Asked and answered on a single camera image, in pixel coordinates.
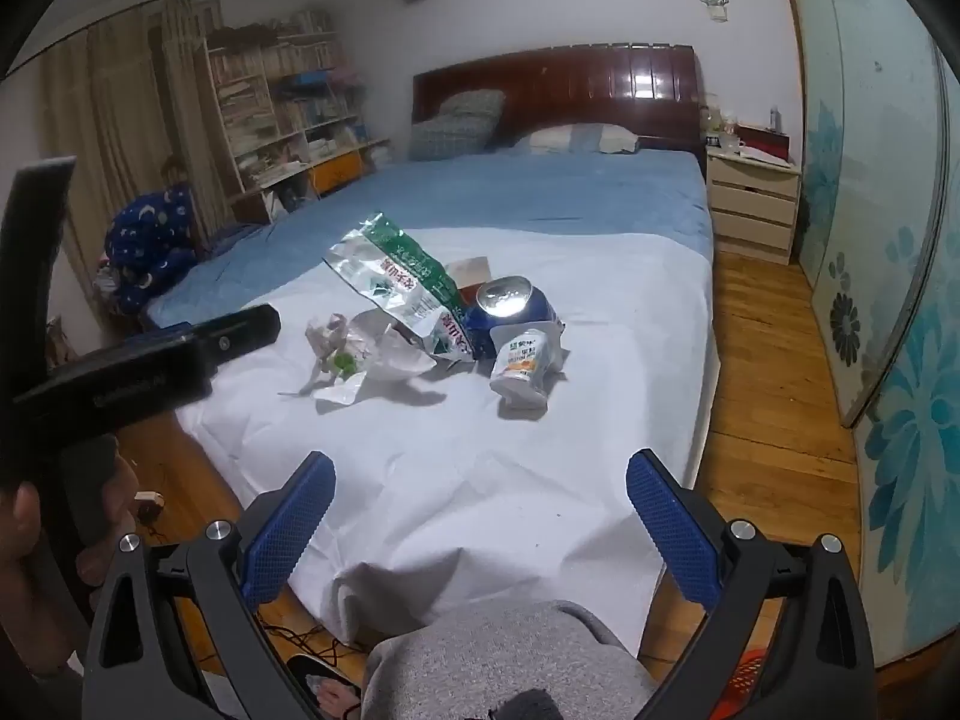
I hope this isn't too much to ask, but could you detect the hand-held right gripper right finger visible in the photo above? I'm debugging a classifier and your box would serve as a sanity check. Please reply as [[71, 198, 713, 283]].
[[625, 449, 875, 720]]

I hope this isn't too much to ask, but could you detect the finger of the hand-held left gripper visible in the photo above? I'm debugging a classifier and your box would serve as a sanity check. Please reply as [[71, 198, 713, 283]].
[[189, 304, 283, 374]]

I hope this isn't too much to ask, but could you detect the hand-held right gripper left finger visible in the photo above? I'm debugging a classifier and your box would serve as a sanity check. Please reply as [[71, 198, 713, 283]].
[[81, 451, 337, 720]]

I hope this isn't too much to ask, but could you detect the pink white paper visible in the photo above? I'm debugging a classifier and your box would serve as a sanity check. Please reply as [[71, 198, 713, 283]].
[[279, 313, 368, 406]]

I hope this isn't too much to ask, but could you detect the clear plastic wrapper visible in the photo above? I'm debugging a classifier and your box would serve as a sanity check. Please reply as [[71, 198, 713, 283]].
[[349, 307, 437, 383]]

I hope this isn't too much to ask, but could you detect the red plastic basket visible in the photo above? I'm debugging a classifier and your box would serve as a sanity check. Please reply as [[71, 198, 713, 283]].
[[705, 649, 773, 720]]

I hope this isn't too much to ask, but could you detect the green silver snack bag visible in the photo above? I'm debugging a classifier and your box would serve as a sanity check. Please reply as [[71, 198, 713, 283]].
[[322, 211, 477, 365]]

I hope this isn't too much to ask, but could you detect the red paper carton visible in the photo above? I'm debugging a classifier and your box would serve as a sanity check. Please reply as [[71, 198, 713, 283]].
[[448, 256, 492, 308]]

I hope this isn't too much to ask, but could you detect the crushed blue can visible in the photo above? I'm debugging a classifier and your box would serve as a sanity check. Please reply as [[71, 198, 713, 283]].
[[461, 276, 560, 357]]

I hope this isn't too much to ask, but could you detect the person's left hand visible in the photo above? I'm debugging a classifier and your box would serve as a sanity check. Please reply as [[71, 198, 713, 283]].
[[0, 457, 143, 593]]

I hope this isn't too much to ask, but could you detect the black slipper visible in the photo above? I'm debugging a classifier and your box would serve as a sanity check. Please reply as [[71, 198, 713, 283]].
[[289, 652, 365, 720]]

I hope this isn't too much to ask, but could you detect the wooden bookshelf with books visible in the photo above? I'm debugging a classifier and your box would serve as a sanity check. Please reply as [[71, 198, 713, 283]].
[[202, 9, 391, 222]]

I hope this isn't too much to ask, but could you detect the beige curtain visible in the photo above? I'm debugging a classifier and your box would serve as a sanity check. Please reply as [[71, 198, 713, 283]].
[[37, 0, 226, 271]]

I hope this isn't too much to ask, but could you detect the plaid pillow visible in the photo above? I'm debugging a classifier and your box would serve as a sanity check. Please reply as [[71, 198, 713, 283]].
[[409, 116, 500, 160], [439, 88, 507, 121]]

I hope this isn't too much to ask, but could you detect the bed with blue sheet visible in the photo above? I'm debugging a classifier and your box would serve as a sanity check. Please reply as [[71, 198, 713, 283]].
[[141, 146, 725, 661]]

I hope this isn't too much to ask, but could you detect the curtain rod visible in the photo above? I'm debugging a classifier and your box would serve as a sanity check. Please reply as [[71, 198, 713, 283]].
[[4, 0, 312, 83]]

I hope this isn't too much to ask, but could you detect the beige nightstand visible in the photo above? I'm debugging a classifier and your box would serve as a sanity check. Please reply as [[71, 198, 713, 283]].
[[706, 146, 802, 265]]

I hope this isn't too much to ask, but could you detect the floral sliding wardrobe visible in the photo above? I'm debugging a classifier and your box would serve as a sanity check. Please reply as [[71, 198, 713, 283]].
[[780, 0, 960, 668]]

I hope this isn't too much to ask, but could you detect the white pillow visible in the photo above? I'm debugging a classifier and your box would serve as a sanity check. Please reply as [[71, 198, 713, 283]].
[[514, 122, 640, 156]]

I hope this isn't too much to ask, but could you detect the red box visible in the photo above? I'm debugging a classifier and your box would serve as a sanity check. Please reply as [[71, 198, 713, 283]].
[[739, 122, 792, 158]]

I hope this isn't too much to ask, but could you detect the dark red wooden headboard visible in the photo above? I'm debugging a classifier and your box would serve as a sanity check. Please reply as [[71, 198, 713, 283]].
[[411, 45, 704, 158]]

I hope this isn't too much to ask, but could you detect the black floor cable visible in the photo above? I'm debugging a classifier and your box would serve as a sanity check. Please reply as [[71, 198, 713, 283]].
[[255, 606, 355, 665]]

